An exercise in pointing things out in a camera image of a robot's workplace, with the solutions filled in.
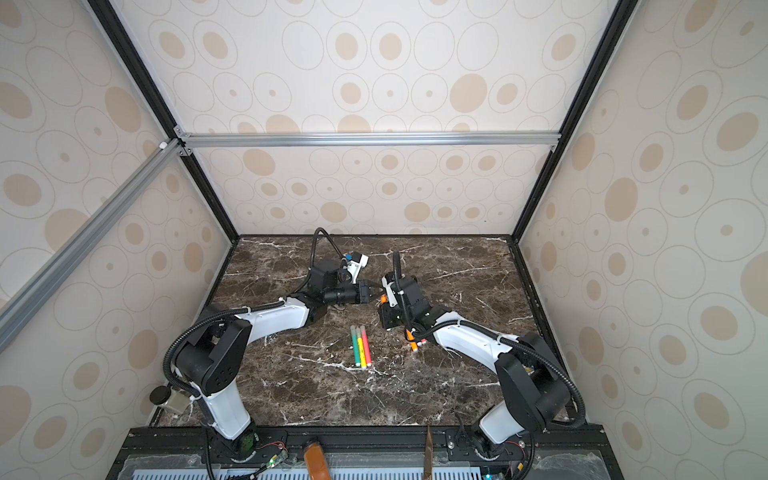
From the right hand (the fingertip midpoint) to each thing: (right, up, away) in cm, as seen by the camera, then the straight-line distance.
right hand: (392, 306), depth 88 cm
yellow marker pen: (-9, -13, +2) cm, 16 cm away
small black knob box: (-55, -21, -14) cm, 61 cm away
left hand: (0, +5, -6) cm, 8 cm away
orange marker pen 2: (+6, -10, +3) cm, 12 cm away
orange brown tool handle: (-18, -33, -19) cm, 42 cm away
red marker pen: (-8, -12, +2) cm, 15 cm away
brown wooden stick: (+9, -35, -15) cm, 39 cm away
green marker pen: (-12, -9, +5) cm, 16 cm away
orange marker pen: (-2, +3, -4) cm, 6 cm away
